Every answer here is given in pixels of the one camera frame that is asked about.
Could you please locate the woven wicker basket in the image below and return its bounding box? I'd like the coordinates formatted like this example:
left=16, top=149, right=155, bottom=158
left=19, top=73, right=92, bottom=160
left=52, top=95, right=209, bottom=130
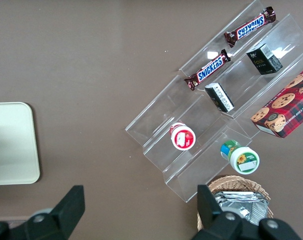
left=196, top=175, right=274, bottom=231

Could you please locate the green lidded sunflower cup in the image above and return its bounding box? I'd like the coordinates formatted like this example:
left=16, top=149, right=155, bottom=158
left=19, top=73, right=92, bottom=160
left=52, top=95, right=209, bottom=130
left=220, top=139, right=261, bottom=175

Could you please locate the foil wrapped sandwich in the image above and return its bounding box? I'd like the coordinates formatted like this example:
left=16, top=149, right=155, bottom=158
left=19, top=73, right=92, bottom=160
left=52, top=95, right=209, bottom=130
left=211, top=191, right=269, bottom=227

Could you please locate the cream plastic tray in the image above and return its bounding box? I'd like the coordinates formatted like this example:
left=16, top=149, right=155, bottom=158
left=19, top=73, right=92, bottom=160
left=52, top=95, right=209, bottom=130
left=0, top=101, right=41, bottom=186

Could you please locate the black cube box with barcode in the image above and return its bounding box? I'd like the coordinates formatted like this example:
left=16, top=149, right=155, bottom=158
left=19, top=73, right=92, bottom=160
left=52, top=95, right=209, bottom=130
left=245, top=43, right=284, bottom=76

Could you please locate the black slim box white label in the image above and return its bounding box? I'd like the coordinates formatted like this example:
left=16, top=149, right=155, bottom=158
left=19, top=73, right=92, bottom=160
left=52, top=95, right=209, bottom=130
left=204, top=82, right=235, bottom=113

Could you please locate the red tartan cookie box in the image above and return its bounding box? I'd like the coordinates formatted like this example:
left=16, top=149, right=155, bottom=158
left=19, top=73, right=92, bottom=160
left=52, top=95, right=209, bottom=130
left=250, top=64, right=303, bottom=139

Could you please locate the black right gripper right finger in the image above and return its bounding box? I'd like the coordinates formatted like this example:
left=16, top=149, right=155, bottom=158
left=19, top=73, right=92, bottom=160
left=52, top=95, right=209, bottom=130
left=191, top=184, right=302, bottom=240

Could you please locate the clear acrylic stepped display shelf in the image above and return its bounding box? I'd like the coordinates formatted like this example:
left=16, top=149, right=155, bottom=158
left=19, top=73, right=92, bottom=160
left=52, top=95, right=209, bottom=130
left=124, top=0, right=303, bottom=203

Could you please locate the red lidded yogurt cup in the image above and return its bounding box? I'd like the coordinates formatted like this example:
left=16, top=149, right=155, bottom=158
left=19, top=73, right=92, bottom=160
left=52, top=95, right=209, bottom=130
left=169, top=122, right=197, bottom=151

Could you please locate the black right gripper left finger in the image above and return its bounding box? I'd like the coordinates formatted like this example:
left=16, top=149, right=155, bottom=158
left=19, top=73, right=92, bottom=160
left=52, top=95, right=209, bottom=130
left=0, top=185, right=86, bottom=240

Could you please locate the Snickers chocolate bar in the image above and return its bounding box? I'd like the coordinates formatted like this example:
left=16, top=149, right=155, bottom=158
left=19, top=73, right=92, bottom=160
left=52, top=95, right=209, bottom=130
left=223, top=6, right=277, bottom=49
left=183, top=49, right=232, bottom=92

